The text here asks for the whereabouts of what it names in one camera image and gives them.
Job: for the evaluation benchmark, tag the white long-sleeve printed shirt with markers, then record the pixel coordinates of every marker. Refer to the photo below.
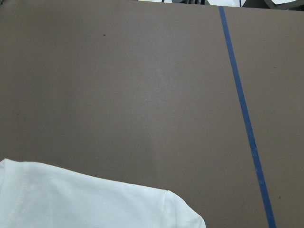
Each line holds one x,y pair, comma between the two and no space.
37,195

